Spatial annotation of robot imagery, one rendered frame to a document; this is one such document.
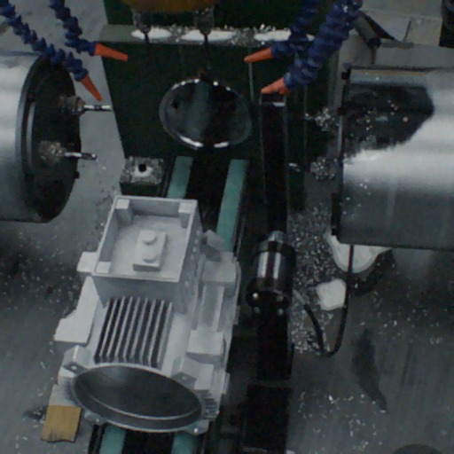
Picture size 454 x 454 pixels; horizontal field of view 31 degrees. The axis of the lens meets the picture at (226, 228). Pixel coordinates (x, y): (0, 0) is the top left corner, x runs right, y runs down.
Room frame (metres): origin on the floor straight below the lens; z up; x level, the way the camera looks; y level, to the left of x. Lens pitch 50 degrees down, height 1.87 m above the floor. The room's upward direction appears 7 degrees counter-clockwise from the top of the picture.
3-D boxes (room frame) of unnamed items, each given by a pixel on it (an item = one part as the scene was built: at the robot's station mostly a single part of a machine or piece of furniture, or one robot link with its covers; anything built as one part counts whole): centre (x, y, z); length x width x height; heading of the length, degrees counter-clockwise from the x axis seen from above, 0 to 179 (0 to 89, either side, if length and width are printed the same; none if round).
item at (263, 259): (0.80, -0.13, 0.92); 0.45 x 0.13 x 0.24; 167
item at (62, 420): (0.65, 0.25, 0.80); 0.21 x 0.05 x 0.01; 170
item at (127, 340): (0.58, 0.10, 1.01); 0.20 x 0.19 x 0.19; 167
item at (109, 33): (1.01, 0.00, 0.97); 0.30 x 0.11 x 0.34; 77
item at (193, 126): (0.95, 0.01, 1.02); 0.15 x 0.02 x 0.15; 77
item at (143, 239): (0.61, 0.09, 1.11); 0.12 x 0.11 x 0.07; 167
